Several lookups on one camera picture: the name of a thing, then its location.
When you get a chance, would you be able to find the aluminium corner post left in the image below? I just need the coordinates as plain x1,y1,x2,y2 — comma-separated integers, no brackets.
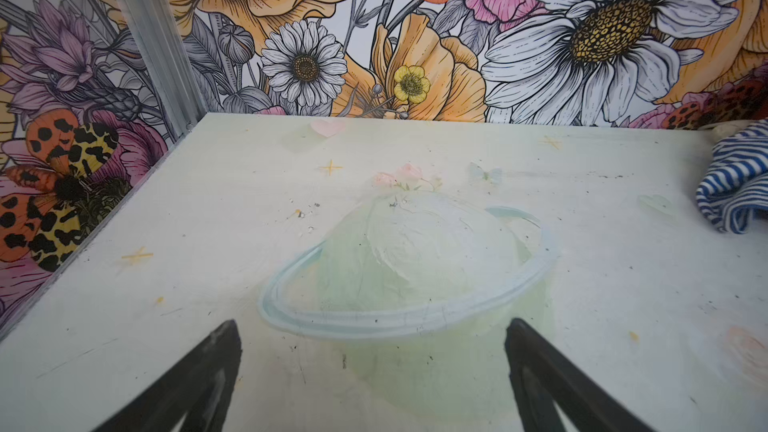
117,0,207,140

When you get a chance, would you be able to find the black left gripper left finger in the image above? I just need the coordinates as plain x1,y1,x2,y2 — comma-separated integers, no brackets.
96,320,242,431

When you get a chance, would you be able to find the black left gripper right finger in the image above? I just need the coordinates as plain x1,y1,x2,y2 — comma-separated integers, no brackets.
504,318,652,432

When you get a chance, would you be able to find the blue white striped cloth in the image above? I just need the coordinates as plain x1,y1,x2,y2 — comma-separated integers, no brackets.
695,119,767,234

